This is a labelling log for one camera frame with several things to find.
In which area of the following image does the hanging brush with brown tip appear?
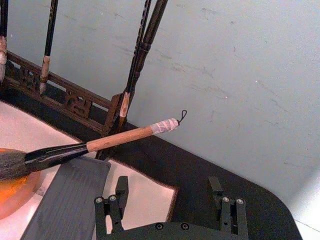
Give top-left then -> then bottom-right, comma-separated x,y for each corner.
117,0 -> 153,127

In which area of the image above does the dark carved wooden brush rack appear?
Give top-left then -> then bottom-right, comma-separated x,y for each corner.
0,0 -> 170,161

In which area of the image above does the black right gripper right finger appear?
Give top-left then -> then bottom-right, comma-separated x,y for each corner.
207,176 -> 250,237

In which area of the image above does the large wood-handled calligraphy brush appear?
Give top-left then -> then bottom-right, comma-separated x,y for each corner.
0,109 -> 188,181

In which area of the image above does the orange round dish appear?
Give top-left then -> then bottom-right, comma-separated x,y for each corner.
0,148 -> 43,220

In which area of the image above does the white felt mat brown edge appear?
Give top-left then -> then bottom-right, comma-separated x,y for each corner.
0,101 -> 180,240

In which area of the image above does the black table cloth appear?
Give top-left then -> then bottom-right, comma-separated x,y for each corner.
0,81 -> 304,240

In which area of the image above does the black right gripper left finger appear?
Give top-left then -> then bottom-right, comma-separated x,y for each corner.
93,175 -> 130,237

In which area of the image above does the black rectangular block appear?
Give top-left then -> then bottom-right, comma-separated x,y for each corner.
19,156 -> 112,240

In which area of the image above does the hanging brush with tan ferrule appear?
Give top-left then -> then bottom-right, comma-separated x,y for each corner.
38,0 -> 60,95

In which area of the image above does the hanging brush with white tip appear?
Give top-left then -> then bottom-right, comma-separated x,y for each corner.
0,0 -> 10,84

